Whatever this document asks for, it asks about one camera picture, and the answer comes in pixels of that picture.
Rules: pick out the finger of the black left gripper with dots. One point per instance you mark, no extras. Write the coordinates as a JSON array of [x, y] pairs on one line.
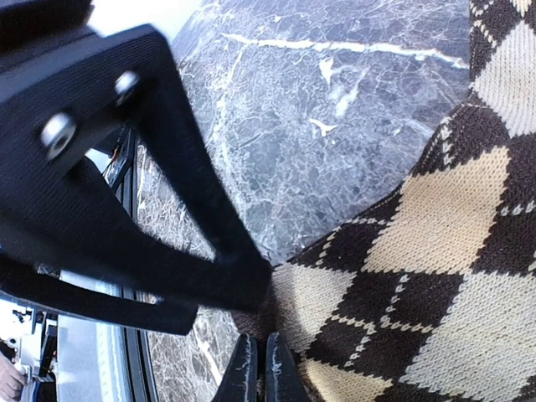
[[56, 208], [22, 284]]

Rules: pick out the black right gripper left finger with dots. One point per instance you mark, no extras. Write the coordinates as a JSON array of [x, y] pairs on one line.
[[239, 383]]

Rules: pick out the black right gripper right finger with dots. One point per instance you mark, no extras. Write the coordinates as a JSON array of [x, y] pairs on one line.
[[283, 383]]

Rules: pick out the brown argyle sock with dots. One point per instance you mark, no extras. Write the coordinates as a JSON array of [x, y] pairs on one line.
[[429, 294]]

